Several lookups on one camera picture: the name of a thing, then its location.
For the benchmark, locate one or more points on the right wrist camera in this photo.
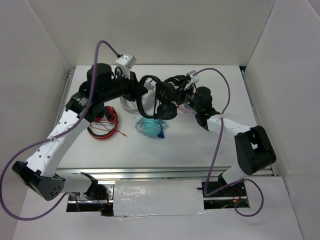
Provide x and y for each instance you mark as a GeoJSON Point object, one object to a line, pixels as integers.
{"type": "Point", "coordinates": [192, 79]}

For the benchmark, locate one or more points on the pink and blue headphones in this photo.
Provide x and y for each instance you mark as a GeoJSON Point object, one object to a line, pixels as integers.
{"type": "Point", "coordinates": [186, 109]}

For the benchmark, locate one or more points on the red black headphones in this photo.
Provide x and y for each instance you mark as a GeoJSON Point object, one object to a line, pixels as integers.
{"type": "Point", "coordinates": [105, 125]}

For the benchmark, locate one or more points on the teal cat ear headphones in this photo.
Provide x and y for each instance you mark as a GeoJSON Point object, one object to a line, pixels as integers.
{"type": "Point", "coordinates": [152, 128]}

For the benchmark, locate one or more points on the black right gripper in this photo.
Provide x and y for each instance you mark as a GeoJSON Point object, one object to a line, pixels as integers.
{"type": "Point", "coordinates": [180, 94]}

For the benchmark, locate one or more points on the black wrapped headphones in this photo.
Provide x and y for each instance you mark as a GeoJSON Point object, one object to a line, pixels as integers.
{"type": "Point", "coordinates": [178, 81]}

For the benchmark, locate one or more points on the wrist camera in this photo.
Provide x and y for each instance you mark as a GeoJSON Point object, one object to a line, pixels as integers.
{"type": "Point", "coordinates": [192, 79]}
{"type": "Point", "coordinates": [125, 62]}

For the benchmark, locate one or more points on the grey white headphones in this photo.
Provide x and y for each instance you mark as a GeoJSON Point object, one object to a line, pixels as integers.
{"type": "Point", "coordinates": [148, 100]}

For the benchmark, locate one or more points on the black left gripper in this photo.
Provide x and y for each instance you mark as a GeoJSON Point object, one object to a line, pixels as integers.
{"type": "Point", "coordinates": [135, 89]}

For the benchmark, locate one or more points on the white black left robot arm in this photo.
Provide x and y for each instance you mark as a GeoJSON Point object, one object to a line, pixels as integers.
{"type": "Point", "coordinates": [103, 84]}

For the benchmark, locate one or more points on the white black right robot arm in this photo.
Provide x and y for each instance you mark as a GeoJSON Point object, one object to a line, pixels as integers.
{"type": "Point", "coordinates": [253, 148]}

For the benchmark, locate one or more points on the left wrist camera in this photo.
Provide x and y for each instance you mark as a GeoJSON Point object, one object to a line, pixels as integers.
{"type": "Point", "coordinates": [125, 62]}

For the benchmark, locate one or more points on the white front cover panel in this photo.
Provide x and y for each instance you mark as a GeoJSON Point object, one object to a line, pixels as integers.
{"type": "Point", "coordinates": [157, 198]}

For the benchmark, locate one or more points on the black Panasonic headphones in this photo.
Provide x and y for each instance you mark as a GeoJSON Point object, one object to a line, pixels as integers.
{"type": "Point", "coordinates": [166, 94]}

